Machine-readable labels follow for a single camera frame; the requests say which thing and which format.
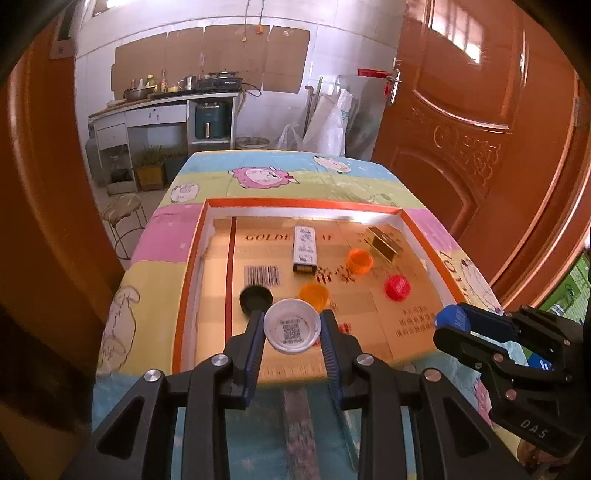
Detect orange bottle cap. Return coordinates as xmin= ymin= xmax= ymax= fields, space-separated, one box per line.
xmin=346 ymin=248 xmax=375 ymax=276
xmin=299 ymin=282 xmax=329 ymax=311

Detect round metal stool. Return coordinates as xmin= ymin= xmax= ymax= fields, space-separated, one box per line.
xmin=102 ymin=194 xmax=149 ymax=260

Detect white plastic bag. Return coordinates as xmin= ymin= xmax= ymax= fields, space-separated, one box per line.
xmin=276 ymin=124 xmax=304 ymax=151

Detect small gold box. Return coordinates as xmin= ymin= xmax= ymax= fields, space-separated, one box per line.
xmin=367 ymin=226 xmax=403 ymax=264

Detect green printed carton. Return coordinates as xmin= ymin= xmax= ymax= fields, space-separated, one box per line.
xmin=538 ymin=251 xmax=591 ymax=315

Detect silver door handle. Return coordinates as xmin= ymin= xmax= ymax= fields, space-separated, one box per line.
xmin=385 ymin=58 xmax=402 ymax=106

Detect dark planter box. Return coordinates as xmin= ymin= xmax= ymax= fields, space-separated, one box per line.
xmin=164 ymin=150 xmax=190 ymax=184

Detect white woven sacks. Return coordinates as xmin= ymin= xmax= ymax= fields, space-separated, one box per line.
xmin=302 ymin=88 xmax=355 ymax=156

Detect white kitchen counter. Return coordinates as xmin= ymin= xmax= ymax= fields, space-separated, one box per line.
xmin=88 ymin=90 xmax=242 ymax=186

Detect plain brown wooden door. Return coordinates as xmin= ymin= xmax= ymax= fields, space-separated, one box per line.
xmin=0 ymin=28 xmax=125 ymax=352

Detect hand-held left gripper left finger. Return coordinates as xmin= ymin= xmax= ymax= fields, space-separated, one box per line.
xmin=81 ymin=311 xmax=266 ymax=480

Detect black bottle cap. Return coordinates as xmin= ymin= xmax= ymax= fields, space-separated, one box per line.
xmin=239 ymin=285 xmax=272 ymax=315

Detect green stick packet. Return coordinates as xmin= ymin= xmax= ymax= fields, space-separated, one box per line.
xmin=335 ymin=408 xmax=362 ymax=472

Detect white rectangular packet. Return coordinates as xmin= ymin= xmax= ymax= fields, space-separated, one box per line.
xmin=293 ymin=225 xmax=319 ymax=274

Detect cardboard wall sheets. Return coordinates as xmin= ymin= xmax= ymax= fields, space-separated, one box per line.
xmin=113 ymin=25 xmax=311 ymax=95

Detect blue bottle cap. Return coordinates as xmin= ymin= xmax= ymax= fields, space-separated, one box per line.
xmin=435 ymin=305 xmax=471 ymax=334

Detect black gas stove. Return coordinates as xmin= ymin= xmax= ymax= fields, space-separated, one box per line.
xmin=198 ymin=70 xmax=244 ymax=91

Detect red bottle cap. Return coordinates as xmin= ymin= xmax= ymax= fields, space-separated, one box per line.
xmin=385 ymin=275 xmax=411 ymax=302

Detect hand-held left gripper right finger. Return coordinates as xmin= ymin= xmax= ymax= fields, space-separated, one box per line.
xmin=320 ymin=309 xmax=527 ymax=480

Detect teal air fryer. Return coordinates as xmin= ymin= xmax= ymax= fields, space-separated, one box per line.
xmin=194 ymin=102 xmax=229 ymax=140

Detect carved brown wooden door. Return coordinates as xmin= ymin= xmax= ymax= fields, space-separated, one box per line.
xmin=372 ymin=0 xmax=575 ymax=241

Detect grey gas cylinder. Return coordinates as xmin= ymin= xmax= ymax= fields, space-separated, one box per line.
xmin=85 ymin=134 xmax=105 ymax=186

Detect white bottle cap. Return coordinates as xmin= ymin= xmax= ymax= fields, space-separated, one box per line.
xmin=263 ymin=299 xmax=321 ymax=355

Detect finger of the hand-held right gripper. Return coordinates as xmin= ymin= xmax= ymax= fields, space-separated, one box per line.
xmin=433 ymin=325 xmax=532 ymax=409
xmin=455 ymin=302 xmax=588 ymax=385

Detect shallow cardboard box with orange rim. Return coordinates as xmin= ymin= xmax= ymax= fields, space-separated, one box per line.
xmin=173 ymin=198 xmax=465 ymax=384

